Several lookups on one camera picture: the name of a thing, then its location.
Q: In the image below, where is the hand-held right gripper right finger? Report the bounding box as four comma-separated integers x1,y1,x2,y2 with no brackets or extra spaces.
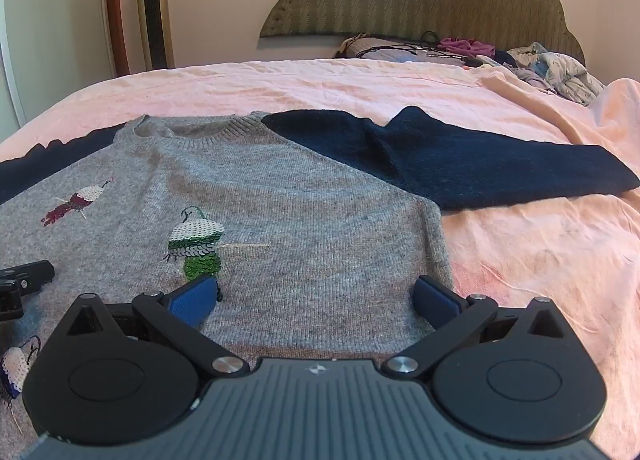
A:
382,274,577,382

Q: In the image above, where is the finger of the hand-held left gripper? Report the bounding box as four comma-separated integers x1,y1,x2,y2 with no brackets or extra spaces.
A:
0,260,55,322

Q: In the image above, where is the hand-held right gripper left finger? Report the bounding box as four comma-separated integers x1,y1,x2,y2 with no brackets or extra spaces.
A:
64,274,251,382

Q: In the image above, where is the grey sweater with navy sleeves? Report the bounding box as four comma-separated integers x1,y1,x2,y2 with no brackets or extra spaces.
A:
0,105,640,460

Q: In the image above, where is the pale printed clothes heap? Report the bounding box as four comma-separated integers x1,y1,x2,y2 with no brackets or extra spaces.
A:
492,42,607,107

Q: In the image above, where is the pink bed sheet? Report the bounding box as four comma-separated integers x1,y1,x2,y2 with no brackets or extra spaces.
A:
0,58,640,460

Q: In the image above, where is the white wardrobe with flower stickers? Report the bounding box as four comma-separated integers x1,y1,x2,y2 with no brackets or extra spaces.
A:
0,0,117,130

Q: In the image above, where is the magenta garment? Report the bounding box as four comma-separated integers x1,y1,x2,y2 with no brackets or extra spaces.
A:
437,37,497,58

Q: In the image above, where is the patterned pillow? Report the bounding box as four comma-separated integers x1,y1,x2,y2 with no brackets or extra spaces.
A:
339,34,418,62

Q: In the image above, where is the gold tower heater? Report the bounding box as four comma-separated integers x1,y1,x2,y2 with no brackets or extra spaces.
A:
134,0,176,70

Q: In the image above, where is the brown wooden door frame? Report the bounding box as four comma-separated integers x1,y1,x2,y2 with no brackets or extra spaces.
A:
102,0,132,77

